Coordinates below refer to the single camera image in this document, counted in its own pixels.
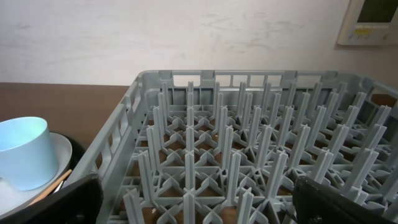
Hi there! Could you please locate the wooden chopstick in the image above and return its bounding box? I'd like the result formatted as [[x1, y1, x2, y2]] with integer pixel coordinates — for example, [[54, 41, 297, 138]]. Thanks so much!
[[29, 169, 72, 206]]

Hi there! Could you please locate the grey dishwasher rack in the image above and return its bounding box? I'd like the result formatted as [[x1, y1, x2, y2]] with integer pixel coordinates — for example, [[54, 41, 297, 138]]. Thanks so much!
[[67, 70, 397, 223]]

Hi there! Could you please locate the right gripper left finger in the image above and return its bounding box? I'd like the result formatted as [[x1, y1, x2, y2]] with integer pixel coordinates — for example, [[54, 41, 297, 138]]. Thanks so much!
[[1, 174, 104, 224]]

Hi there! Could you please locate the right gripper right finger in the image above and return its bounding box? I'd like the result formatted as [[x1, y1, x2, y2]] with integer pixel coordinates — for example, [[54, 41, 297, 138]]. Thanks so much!
[[292, 176, 394, 224]]

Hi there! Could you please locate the wall control panel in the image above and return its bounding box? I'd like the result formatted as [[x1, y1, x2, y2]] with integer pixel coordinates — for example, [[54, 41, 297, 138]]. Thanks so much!
[[336, 0, 397, 46]]

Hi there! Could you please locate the light blue cup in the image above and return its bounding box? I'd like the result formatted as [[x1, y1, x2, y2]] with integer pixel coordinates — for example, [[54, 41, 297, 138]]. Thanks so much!
[[1, 116, 58, 191]]

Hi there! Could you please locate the round black serving tray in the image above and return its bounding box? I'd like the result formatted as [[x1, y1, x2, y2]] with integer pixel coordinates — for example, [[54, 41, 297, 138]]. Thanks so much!
[[0, 133, 86, 218]]

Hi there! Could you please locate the white plastic fork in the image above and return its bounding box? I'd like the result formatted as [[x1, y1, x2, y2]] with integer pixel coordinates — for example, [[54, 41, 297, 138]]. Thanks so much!
[[53, 180, 64, 194]]

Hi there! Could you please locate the pale green plate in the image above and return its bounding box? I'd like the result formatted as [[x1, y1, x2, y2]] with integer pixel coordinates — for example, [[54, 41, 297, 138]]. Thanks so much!
[[0, 132, 73, 217]]

